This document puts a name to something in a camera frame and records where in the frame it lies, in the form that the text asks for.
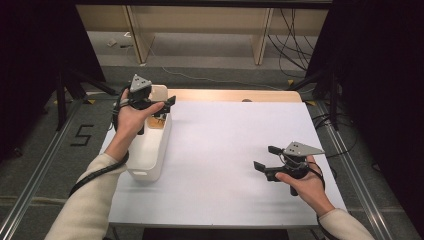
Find white plastic basket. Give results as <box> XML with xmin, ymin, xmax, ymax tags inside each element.
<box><xmin>125</xmin><ymin>84</ymin><xmax>173</xmax><ymax>183</ymax></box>

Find black floor cables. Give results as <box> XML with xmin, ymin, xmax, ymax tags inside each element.
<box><xmin>313</xmin><ymin>113</ymin><xmax>358</xmax><ymax>159</ymax></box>

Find person's right hand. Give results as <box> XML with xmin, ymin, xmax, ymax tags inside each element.
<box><xmin>274</xmin><ymin>157</ymin><xmax>336</xmax><ymax>218</ymax></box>

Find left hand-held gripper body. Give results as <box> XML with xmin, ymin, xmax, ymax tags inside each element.
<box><xmin>128</xmin><ymin>73</ymin><xmax>168</xmax><ymax>111</ymax></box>

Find black sleeved left gripper cable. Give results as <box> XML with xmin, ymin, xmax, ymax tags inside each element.
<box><xmin>68</xmin><ymin>84</ymin><xmax>131</xmax><ymax>198</ymax></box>

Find person's left hand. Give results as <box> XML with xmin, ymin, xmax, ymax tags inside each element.
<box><xmin>113</xmin><ymin>88</ymin><xmax>165</xmax><ymax>143</ymax></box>

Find white table sheet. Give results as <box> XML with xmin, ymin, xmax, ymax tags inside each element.
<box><xmin>99</xmin><ymin>101</ymin><xmax>347</xmax><ymax>228</ymax></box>

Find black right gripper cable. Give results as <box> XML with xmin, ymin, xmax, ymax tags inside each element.
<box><xmin>308</xmin><ymin>161</ymin><xmax>334</xmax><ymax>240</ymax></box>

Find aluminium floor rail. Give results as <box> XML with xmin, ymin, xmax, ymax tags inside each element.
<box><xmin>316</xmin><ymin>101</ymin><xmax>391</xmax><ymax>240</ymax></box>
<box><xmin>0</xmin><ymin>99</ymin><xmax>83</xmax><ymax>240</ymax></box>

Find black metal stand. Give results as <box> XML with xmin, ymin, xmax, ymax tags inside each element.
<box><xmin>54</xmin><ymin>68</ymin><xmax>126</xmax><ymax>132</ymax></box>
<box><xmin>286</xmin><ymin>71</ymin><xmax>341</xmax><ymax>131</ymax></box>

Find black curtain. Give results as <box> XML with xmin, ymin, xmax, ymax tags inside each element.
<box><xmin>0</xmin><ymin>0</ymin><xmax>106</xmax><ymax>164</ymax></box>
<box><xmin>306</xmin><ymin>0</ymin><xmax>424</xmax><ymax>234</ymax></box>

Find beige wooden shelf unit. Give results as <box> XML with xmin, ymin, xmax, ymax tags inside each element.
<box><xmin>75</xmin><ymin>4</ymin><xmax>329</xmax><ymax>66</ymax></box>

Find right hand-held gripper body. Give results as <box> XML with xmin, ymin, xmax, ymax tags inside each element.
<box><xmin>264</xmin><ymin>141</ymin><xmax>326</xmax><ymax>197</ymax></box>

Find black hanging cables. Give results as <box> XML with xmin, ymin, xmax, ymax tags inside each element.
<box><xmin>267</xmin><ymin>8</ymin><xmax>318</xmax><ymax>80</ymax></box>

